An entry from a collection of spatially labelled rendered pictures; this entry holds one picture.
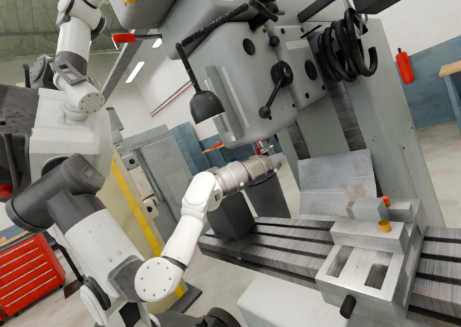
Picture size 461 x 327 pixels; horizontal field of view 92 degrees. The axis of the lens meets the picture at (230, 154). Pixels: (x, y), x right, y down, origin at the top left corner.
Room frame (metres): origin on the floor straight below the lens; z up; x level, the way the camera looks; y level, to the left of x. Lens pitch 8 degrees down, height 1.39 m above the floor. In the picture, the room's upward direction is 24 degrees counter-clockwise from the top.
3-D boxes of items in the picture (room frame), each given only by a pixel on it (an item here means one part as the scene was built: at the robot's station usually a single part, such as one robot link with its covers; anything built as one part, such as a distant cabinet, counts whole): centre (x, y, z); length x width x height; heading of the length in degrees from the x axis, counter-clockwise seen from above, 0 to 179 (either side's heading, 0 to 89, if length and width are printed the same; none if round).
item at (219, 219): (1.01, 0.13, 1.03); 0.22 x 0.12 x 0.20; 33
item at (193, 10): (0.73, -0.15, 1.68); 0.34 x 0.24 x 0.10; 131
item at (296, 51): (0.82, -0.26, 1.47); 0.24 x 0.19 x 0.26; 41
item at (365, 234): (0.49, -0.22, 1.02); 0.15 x 0.06 x 0.04; 38
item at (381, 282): (0.50, -0.24, 0.98); 0.35 x 0.15 x 0.11; 128
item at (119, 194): (1.95, 1.11, 1.15); 0.52 x 0.40 x 2.30; 131
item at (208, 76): (0.63, -0.03, 1.45); 0.04 x 0.04 x 0.21; 41
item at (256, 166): (0.67, -0.03, 1.23); 0.13 x 0.12 x 0.10; 16
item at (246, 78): (0.70, -0.12, 1.47); 0.21 x 0.19 x 0.32; 41
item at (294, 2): (1.02, -0.49, 1.66); 0.80 x 0.23 x 0.20; 131
